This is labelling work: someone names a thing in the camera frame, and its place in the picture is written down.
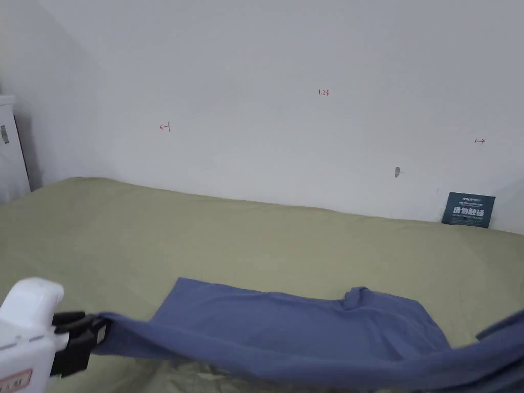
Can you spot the blue shirt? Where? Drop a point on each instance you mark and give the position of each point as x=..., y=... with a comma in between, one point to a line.
x=286, y=327

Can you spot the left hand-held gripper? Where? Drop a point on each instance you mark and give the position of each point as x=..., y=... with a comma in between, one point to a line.
x=24, y=327

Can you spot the dark card with white print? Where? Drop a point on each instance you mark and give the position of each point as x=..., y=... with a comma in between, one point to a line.
x=468, y=211

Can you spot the bed with pale green sheet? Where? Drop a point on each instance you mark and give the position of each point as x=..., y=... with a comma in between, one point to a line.
x=163, y=237

